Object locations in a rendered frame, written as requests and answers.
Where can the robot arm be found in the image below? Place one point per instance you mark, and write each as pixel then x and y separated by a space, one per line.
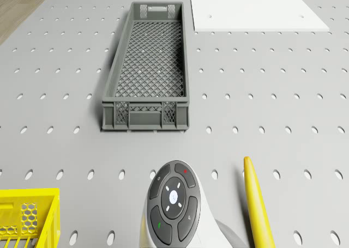
pixel 174 199

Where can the dark grey basket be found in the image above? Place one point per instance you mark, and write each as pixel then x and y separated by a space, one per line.
pixel 145 120

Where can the banana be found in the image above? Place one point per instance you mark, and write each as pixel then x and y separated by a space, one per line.
pixel 256 204

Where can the white board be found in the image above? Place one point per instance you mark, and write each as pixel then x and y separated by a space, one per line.
pixel 253 8

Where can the yellow basket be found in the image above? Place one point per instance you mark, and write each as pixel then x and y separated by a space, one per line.
pixel 51 218

